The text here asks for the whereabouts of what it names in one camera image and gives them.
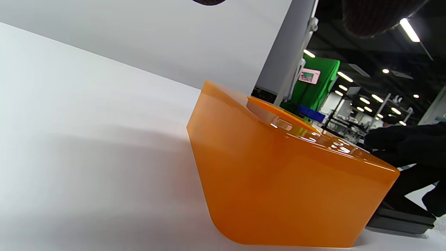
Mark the person's right hand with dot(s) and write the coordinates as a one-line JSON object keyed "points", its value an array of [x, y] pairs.
{"points": [[407, 143]]}

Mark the blue plastic bin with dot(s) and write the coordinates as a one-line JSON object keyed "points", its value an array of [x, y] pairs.
{"points": [[312, 113]]}

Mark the long ceiling light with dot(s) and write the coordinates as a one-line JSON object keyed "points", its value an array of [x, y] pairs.
{"points": [[345, 76], [409, 30], [309, 53]]}

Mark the small pink-framed screen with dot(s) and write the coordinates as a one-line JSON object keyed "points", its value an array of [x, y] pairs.
{"points": [[309, 76]]}

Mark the white metal partition frame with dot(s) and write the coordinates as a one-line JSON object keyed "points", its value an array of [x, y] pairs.
{"points": [[289, 52]]}

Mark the green cloth booth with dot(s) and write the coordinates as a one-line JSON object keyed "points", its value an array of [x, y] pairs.
{"points": [[322, 83]]}

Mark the white partition board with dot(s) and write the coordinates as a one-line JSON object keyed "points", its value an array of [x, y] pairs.
{"points": [[156, 35]]}

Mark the person's left hand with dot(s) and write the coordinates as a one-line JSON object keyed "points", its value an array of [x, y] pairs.
{"points": [[376, 17]]}

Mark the orange tissue box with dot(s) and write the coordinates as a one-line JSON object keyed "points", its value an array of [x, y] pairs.
{"points": [[278, 188]]}

